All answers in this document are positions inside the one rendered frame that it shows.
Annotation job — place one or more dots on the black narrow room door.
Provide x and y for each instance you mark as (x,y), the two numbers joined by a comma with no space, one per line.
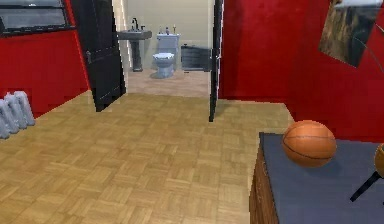
(215,60)

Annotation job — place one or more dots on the pale blue toilet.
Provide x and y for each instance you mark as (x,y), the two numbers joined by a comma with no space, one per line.
(165,53)

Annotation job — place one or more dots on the black sink faucet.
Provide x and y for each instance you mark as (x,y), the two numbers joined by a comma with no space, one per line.
(135,23)

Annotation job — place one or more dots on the orange basketball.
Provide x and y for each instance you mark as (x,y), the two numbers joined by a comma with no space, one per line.
(309,143)

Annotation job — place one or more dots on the brown dresser grey top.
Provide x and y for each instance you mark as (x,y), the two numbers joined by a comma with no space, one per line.
(310,190)

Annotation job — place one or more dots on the grey ribbed radiator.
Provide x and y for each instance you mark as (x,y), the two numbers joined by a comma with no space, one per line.
(15,111)

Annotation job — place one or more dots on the black framed window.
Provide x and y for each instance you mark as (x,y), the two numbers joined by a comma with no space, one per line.
(33,15)

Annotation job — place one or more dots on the orange lamp black stem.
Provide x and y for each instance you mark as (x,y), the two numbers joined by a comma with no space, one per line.
(366,185)

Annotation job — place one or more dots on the grey pedestal sink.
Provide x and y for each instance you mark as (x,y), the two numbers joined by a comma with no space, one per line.
(135,41)

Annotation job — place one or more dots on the framed wall picture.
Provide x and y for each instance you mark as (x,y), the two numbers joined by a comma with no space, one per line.
(350,31)

